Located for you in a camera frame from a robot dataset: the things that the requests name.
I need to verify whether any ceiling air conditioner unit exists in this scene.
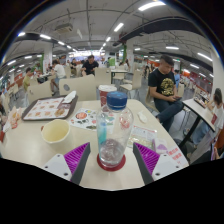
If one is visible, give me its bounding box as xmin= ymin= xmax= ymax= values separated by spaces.
xmin=54 ymin=23 xmax=74 ymax=34

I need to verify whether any printed paper tray liner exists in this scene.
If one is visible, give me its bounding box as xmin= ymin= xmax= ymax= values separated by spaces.
xmin=23 ymin=97 xmax=66 ymax=120

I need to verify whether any clear blue-capped water bottle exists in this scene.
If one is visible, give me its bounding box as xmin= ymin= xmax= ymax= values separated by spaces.
xmin=95 ymin=91 xmax=135 ymax=169

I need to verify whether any white side table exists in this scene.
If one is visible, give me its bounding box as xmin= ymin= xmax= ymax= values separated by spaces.
xmin=181 ymin=98 xmax=217 ymax=151

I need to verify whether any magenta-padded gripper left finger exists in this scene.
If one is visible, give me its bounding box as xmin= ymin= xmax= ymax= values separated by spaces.
xmin=42 ymin=142 xmax=92 ymax=185

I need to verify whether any red paper cup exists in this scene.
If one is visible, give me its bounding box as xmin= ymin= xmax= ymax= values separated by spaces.
xmin=97 ymin=84 xmax=118 ymax=108

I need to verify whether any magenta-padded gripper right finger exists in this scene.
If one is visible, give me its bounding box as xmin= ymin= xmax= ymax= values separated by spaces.
xmin=132 ymin=142 xmax=184 ymax=186

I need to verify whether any colourful sticker sheet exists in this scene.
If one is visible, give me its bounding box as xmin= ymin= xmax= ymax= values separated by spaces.
xmin=68 ymin=107 xmax=101 ymax=132

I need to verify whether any dark food tray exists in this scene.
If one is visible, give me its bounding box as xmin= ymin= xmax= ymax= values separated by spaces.
xmin=21 ymin=94 xmax=79 ymax=122

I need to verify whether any far beige chairs group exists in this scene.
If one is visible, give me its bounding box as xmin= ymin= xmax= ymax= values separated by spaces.
xmin=94 ymin=66 xmax=145 ymax=98

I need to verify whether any brown fried food piece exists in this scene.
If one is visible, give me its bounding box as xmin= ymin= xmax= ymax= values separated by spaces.
xmin=54 ymin=108 xmax=66 ymax=118

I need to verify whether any crumpled white tissue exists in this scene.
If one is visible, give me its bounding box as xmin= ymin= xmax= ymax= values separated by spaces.
xmin=137 ymin=110 xmax=148 ymax=124

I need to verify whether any person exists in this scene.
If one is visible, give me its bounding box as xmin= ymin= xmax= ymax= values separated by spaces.
xmin=49 ymin=59 xmax=68 ymax=93
xmin=199 ymin=87 xmax=224 ymax=148
xmin=22 ymin=67 xmax=34 ymax=93
xmin=80 ymin=54 xmax=100 ymax=77
xmin=147 ymin=54 xmax=185 ymax=133

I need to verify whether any cream mug with brown handle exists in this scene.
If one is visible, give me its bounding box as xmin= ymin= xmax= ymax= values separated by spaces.
xmin=39 ymin=118 xmax=72 ymax=146

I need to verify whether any small purple packet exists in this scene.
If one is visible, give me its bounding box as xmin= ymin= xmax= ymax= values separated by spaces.
xmin=153 ymin=138 xmax=169 ymax=155

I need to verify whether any white napkin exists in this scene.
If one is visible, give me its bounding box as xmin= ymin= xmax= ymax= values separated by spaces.
xmin=62 ymin=90 xmax=78 ymax=104

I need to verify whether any ceiling lights group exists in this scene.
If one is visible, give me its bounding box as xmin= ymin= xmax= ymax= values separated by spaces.
xmin=6 ymin=0 xmax=214 ymax=78

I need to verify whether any flat round red coaster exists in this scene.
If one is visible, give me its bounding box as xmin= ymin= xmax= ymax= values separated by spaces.
xmin=96 ymin=153 xmax=127 ymax=172

